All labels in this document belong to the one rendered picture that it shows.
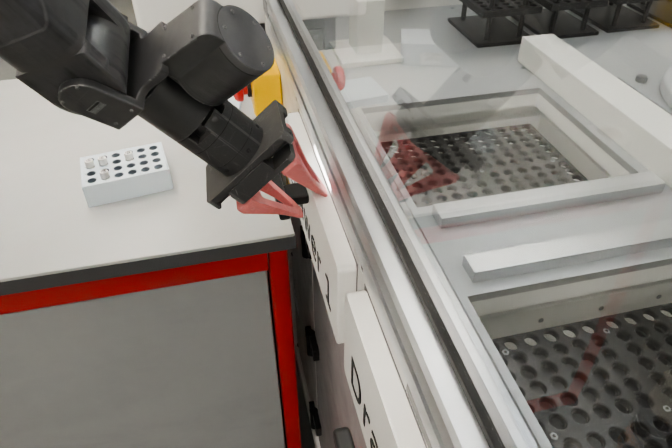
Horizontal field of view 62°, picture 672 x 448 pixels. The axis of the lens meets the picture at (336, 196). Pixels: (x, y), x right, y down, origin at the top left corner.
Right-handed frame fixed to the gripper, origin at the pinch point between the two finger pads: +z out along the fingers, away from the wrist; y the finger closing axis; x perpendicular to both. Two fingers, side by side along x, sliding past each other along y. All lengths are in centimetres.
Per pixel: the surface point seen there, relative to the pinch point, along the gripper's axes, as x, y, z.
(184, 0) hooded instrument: 83, -15, -5
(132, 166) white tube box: 30.2, -26.0, -5.3
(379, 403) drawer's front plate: -23.6, 0.7, 1.2
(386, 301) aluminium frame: -19.3, 5.5, -2.1
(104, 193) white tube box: 25.5, -29.6, -7.0
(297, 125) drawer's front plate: 14.2, 1.0, 0.3
